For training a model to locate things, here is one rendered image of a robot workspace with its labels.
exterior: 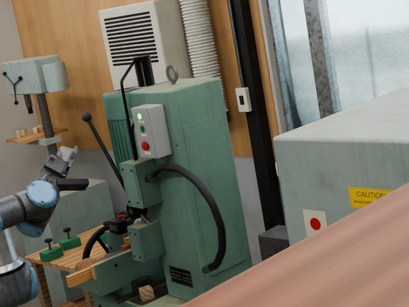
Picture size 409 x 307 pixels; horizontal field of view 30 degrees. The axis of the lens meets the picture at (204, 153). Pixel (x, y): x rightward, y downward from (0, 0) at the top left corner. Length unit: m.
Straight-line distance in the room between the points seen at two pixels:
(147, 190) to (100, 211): 2.63
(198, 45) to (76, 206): 1.46
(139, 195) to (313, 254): 1.93
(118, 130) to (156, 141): 0.36
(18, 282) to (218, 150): 0.97
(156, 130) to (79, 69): 3.04
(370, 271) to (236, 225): 2.04
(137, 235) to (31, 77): 2.54
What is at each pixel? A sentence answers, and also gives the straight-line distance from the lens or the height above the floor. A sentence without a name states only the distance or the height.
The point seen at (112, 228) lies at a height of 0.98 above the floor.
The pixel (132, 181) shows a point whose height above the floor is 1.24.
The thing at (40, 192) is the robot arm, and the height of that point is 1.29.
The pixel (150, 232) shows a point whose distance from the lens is 2.56.
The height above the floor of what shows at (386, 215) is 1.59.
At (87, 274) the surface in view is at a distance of 2.70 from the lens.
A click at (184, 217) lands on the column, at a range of 2.45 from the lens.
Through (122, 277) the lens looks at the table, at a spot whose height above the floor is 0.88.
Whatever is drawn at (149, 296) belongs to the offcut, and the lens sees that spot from 2.69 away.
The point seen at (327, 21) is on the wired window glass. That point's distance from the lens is 3.85.
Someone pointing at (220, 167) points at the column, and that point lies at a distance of 2.47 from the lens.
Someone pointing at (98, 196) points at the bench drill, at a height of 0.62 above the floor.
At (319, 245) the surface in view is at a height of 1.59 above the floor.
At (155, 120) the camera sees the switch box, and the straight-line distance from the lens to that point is 2.35.
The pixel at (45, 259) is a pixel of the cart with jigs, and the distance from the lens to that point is 4.28.
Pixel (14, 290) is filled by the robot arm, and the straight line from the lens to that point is 2.98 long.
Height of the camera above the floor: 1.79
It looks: 12 degrees down
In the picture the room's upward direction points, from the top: 10 degrees counter-clockwise
